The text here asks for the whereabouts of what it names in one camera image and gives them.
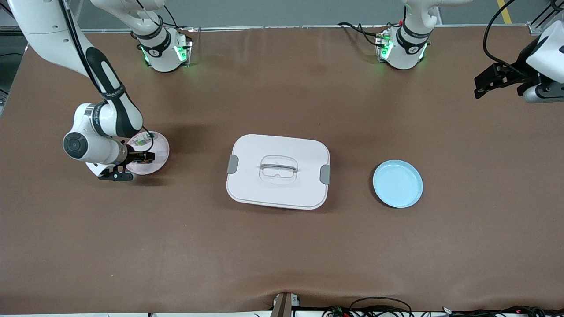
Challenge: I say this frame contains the aluminium frame profile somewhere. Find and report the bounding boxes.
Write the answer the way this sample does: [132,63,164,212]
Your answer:
[527,0,564,36]
[0,0,27,37]

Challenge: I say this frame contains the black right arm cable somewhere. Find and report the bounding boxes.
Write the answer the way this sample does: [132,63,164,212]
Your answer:
[61,0,156,153]

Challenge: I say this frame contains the light blue round plate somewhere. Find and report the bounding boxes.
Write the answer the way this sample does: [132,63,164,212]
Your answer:
[373,159,423,209]

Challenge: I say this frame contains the pink round plate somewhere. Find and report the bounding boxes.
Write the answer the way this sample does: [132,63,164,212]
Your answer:
[125,131,170,176]

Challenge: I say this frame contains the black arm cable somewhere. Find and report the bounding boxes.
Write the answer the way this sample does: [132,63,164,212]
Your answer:
[61,0,156,153]
[482,0,534,76]

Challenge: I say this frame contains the black cable bundle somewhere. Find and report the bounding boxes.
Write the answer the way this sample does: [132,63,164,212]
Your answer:
[441,306,564,317]

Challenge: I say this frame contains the black looped cable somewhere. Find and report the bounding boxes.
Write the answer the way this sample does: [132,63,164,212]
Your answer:
[349,297,413,317]

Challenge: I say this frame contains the clear box lid handle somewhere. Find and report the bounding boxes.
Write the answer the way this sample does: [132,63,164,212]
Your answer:
[259,155,299,183]

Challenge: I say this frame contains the brown table mat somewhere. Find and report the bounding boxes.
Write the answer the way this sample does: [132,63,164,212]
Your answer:
[0,26,564,315]

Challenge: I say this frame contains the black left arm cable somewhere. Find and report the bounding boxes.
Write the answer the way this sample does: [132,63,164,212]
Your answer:
[482,0,534,76]

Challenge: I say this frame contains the white lidded storage box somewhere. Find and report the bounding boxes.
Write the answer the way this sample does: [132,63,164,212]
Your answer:
[226,134,331,210]

